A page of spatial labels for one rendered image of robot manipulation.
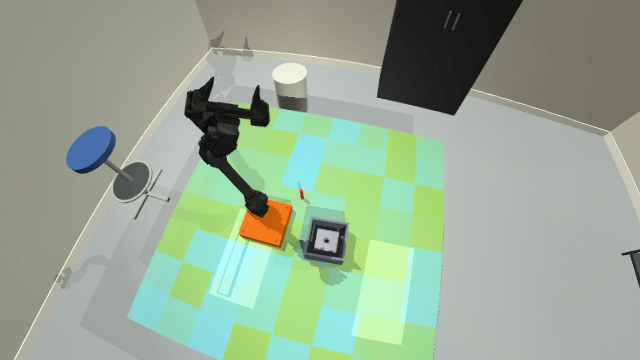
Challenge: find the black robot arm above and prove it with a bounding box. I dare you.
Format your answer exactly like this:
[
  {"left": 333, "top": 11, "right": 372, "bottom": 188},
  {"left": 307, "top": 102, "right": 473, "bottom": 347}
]
[{"left": 189, "top": 112, "right": 270, "bottom": 218}]

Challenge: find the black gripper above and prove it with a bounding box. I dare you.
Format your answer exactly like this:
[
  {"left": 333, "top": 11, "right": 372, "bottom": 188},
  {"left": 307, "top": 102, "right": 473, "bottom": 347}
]
[{"left": 184, "top": 77, "right": 270, "bottom": 127}]

